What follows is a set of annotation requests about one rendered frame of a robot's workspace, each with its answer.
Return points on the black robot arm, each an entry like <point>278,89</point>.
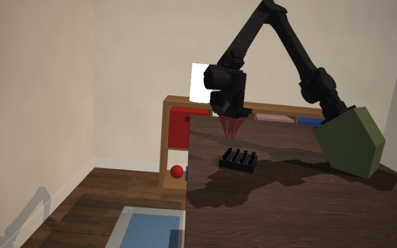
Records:
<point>316,84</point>

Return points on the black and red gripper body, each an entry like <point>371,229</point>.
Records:
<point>237,113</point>

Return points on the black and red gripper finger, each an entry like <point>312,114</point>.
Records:
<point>235,125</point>
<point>227,128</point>

